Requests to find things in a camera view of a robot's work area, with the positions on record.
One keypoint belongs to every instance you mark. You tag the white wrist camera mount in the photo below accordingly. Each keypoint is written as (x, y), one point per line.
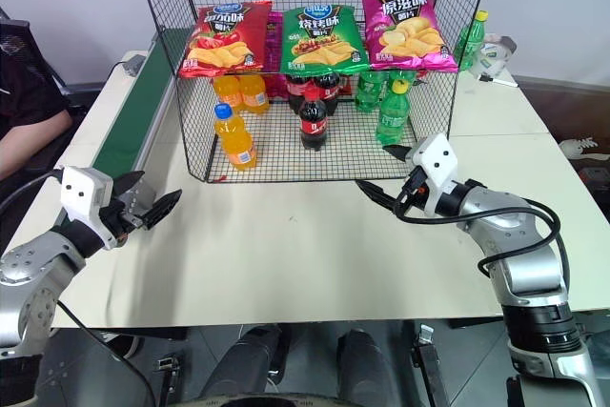
(436, 164)
(83, 192)

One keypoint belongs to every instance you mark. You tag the black table leg bracket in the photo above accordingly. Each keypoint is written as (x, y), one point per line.
(431, 364)
(167, 373)

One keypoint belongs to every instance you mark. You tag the red potato chips bag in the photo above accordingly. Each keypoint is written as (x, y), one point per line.
(224, 40)

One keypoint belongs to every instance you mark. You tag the green potato chips bag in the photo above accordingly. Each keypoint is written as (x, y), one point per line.
(317, 40)

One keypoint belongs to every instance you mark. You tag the black mesh office chair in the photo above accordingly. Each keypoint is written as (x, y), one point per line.
(33, 45)

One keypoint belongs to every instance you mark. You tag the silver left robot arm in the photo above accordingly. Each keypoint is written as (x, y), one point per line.
(33, 283)

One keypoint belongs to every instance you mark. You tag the orange soda bottle blue cap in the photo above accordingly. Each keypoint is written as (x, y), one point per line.
(236, 142)

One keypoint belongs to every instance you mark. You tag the person bare forearm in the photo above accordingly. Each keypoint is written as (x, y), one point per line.
(31, 137)

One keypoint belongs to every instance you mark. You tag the magenta potato chips bag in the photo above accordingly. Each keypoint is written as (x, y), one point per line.
(405, 30)

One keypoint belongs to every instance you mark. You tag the dark rounded shape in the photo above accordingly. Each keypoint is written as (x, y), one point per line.
(364, 361)
(248, 359)

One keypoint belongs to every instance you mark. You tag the cola bottle red cap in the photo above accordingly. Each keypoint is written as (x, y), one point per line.
(313, 123)

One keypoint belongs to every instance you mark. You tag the green soda bottle yellow cap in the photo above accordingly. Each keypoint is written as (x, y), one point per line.
(393, 116)
(469, 42)

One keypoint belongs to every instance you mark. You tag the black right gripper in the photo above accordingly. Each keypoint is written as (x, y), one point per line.
(414, 190)

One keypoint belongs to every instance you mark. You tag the gray wired electronic device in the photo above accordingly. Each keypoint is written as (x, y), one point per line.
(133, 65)

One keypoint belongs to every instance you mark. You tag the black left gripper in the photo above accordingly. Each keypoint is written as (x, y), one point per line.
(140, 199)

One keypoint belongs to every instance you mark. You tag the person black shirt torso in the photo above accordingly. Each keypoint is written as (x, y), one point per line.
(24, 83)

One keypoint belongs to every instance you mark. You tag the white marker pen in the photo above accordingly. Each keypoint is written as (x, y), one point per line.
(498, 80)

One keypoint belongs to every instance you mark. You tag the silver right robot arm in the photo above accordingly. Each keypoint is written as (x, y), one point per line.
(529, 259)

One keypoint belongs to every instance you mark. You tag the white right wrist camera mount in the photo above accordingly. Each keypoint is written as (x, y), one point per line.
(436, 164)

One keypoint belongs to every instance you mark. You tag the green conveyor belt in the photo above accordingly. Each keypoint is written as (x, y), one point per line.
(136, 107)

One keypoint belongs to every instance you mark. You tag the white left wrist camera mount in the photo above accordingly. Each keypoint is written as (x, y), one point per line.
(83, 192)

